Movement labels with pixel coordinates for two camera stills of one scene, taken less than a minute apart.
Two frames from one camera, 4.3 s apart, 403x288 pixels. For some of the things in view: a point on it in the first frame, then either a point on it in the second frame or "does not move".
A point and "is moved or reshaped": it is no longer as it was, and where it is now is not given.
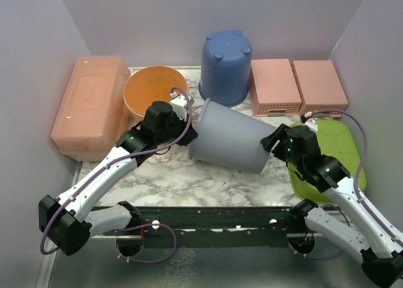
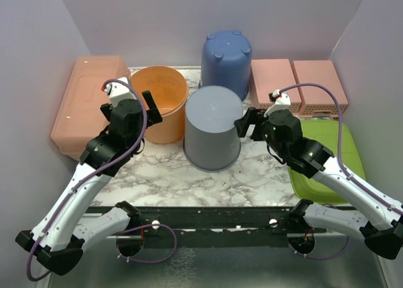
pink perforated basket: x=318 y=86 does not move
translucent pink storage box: x=90 y=120 does not move
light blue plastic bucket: x=229 y=138 is moved or reshaped
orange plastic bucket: x=149 y=85 does not move
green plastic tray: x=335 y=140 does not move
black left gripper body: x=177 y=127 -> x=151 y=118
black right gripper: x=269 y=141 -> x=253 y=116
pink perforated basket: x=274 y=88 does not move
